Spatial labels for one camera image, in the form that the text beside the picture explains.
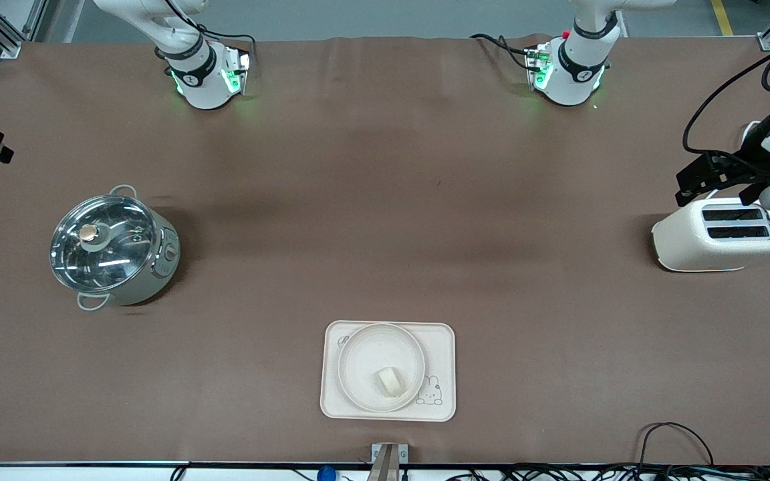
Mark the cream round bowl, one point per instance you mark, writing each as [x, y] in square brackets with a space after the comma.
[371, 361]

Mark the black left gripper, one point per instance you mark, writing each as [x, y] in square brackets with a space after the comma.
[743, 166]

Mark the grey electric cooking pot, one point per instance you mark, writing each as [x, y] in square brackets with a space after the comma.
[158, 274]

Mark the glass pot lid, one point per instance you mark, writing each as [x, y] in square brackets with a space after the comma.
[114, 257]

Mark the brown table mat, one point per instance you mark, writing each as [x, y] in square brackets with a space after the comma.
[425, 200]

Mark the blue round knob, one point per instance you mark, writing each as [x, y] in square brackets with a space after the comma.
[326, 474]

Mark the metal table edge bracket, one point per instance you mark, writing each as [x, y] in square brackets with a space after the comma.
[388, 461]

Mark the beige rabbit print tray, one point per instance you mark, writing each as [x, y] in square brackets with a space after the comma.
[442, 347]

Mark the cream two-slot toaster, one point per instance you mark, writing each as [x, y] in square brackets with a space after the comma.
[692, 240]

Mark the pale bread bun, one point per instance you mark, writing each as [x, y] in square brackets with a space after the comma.
[390, 382]

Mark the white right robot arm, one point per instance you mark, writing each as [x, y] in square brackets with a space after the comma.
[194, 73]

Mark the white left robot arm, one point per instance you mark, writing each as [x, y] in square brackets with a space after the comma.
[579, 67]

